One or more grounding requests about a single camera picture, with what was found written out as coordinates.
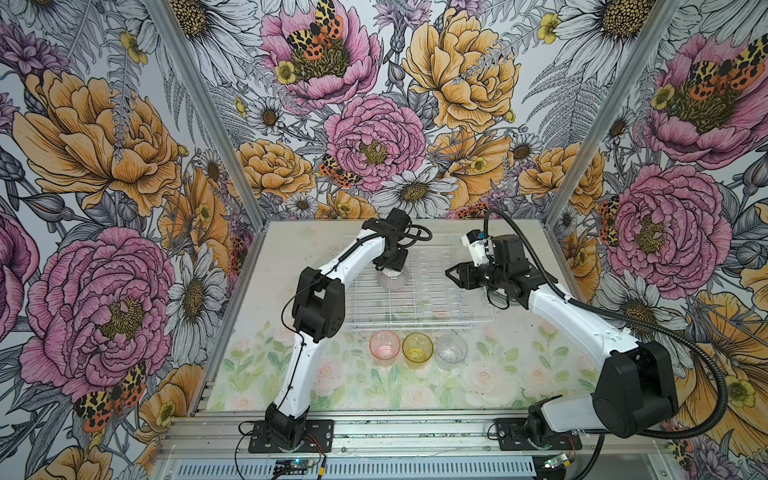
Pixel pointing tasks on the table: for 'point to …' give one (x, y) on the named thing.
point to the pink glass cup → (384, 347)
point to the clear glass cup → (451, 350)
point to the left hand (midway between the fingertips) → (390, 269)
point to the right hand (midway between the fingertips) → (454, 279)
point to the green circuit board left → (293, 463)
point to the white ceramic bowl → (392, 279)
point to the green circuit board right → (555, 461)
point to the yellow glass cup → (417, 348)
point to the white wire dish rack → (430, 299)
